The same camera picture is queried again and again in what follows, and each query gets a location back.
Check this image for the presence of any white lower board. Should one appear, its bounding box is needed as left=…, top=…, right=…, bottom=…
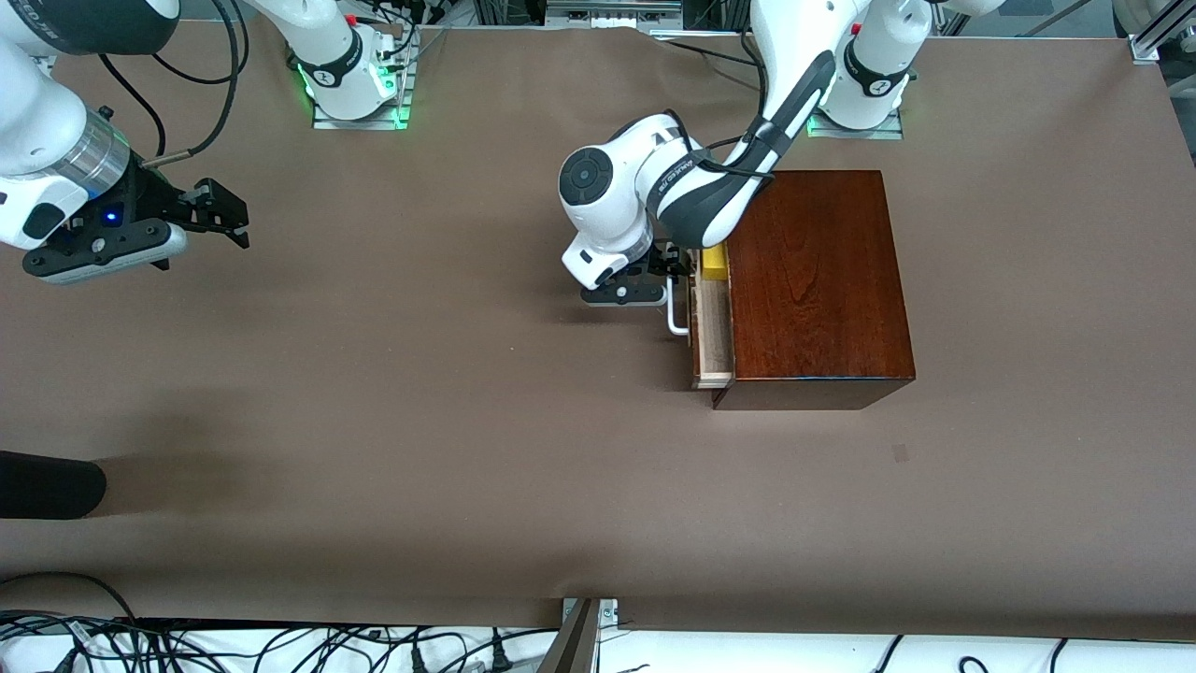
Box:
left=0, top=622, right=1196, bottom=673

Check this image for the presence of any silver corner bracket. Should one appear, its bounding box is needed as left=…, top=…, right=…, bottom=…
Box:
left=561, top=598, right=619, bottom=629

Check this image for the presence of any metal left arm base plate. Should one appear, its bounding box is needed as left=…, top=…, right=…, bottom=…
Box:
left=806, top=112, right=904, bottom=141

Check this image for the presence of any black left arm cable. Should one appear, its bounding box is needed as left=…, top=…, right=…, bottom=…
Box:
left=687, top=110, right=778, bottom=179

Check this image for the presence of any dark wooden cabinet box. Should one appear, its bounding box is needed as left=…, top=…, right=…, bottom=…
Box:
left=712, top=170, right=918, bottom=411

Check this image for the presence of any aluminium frame profile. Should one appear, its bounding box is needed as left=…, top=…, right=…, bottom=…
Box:
left=1126, top=0, right=1196, bottom=64

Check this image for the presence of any grey metal beam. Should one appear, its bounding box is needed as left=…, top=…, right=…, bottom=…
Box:
left=534, top=600, right=601, bottom=673

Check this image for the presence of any brown table cover sheet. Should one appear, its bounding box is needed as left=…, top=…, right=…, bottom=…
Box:
left=0, top=19, right=1196, bottom=641

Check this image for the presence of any black rounded object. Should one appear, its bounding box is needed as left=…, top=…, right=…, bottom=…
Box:
left=0, top=451, right=107, bottom=521

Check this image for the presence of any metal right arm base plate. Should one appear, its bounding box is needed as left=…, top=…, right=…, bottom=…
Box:
left=311, top=28, right=414, bottom=131

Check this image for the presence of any thin black table cable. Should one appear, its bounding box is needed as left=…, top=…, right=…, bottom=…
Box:
left=654, top=36, right=760, bottom=68

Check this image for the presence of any wooden drawer with white handle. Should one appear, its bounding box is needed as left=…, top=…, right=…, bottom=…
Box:
left=666, top=245, right=738, bottom=391

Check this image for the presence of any black cable tangle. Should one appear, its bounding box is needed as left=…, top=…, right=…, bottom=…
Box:
left=0, top=572, right=562, bottom=673

